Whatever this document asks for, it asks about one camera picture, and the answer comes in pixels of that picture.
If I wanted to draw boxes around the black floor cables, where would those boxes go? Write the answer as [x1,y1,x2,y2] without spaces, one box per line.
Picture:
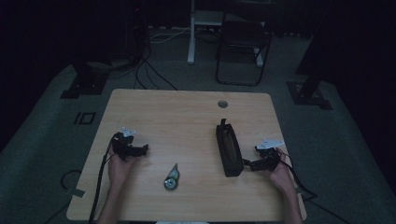
[109,36,179,91]

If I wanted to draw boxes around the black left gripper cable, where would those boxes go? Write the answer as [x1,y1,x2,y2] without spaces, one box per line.
[88,133,121,224]

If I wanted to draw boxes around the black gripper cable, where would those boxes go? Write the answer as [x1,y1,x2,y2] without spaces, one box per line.
[88,133,121,224]
[279,151,319,202]

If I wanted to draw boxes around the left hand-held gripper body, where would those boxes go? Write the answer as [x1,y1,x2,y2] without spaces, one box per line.
[111,126,140,161]

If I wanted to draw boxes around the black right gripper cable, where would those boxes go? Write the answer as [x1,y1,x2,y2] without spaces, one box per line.
[279,151,319,202]

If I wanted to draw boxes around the black folding chair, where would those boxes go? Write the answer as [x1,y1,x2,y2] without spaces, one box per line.
[215,12,273,88]

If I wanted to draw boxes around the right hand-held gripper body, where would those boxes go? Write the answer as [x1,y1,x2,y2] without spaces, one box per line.
[254,138,286,173]

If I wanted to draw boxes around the black pencil case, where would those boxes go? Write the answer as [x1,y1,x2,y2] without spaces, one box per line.
[215,118,245,178]

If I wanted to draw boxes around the person's right hand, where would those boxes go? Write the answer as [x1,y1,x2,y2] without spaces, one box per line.
[268,147,297,194]

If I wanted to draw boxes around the person's left hand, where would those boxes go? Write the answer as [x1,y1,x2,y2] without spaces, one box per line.
[107,147,136,189]

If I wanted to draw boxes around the white desk leg frame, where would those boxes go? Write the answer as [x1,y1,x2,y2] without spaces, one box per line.
[186,0,265,68]

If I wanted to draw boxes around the grey floor tape piece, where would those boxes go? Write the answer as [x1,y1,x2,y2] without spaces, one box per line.
[64,187,86,199]

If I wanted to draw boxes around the black stand base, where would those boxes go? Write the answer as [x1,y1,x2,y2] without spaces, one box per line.
[286,70,333,111]
[60,61,110,100]

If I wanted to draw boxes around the white floor cable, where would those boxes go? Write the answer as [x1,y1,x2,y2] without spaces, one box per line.
[148,26,191,45]

